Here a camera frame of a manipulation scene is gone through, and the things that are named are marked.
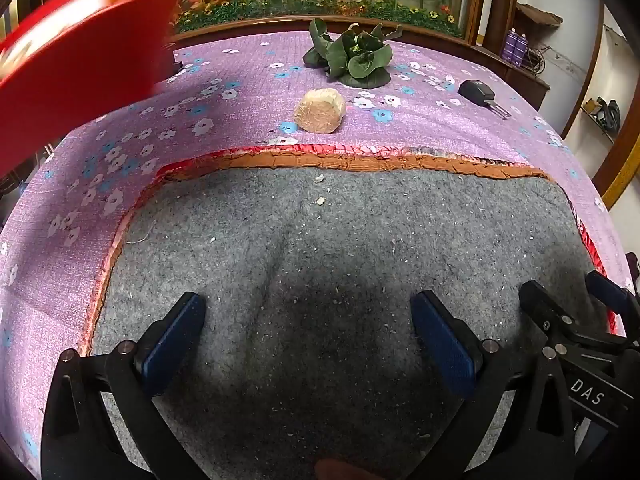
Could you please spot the purple spray can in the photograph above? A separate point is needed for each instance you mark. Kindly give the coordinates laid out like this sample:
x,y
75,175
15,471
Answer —
x,y
523,49
511,46

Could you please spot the grey felt mat red trim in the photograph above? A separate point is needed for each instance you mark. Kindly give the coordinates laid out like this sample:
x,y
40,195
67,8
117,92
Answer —
x,y
325,240

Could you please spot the red cardboard box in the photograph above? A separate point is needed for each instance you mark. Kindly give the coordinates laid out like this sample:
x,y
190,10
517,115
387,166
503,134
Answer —
x,y
85,50

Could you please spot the large beige cylindrical block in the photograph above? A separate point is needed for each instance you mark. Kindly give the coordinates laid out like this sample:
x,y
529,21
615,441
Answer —
x,y
320,111

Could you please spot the brown shelf board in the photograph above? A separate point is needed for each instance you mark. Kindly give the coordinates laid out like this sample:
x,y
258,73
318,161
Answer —
x,y
537,13

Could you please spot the black car key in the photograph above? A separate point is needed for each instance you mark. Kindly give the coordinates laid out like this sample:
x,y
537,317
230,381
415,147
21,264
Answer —
x,y
477,91

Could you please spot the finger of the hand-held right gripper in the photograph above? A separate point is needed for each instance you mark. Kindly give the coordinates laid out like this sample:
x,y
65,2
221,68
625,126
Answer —
x,y
546,307
607,290

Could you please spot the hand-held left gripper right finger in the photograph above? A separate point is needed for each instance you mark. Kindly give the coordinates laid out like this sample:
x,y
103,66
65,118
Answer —
x,y
445,345

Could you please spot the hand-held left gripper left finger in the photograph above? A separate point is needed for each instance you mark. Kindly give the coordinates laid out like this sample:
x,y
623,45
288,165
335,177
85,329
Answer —
x,y
172,340

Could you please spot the purple floral tablecloth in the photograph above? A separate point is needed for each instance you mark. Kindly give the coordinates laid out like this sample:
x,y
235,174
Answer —
x,y
450,130

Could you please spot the green leafy vegetable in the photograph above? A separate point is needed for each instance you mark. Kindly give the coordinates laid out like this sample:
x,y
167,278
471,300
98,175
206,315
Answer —
x,y
360,65

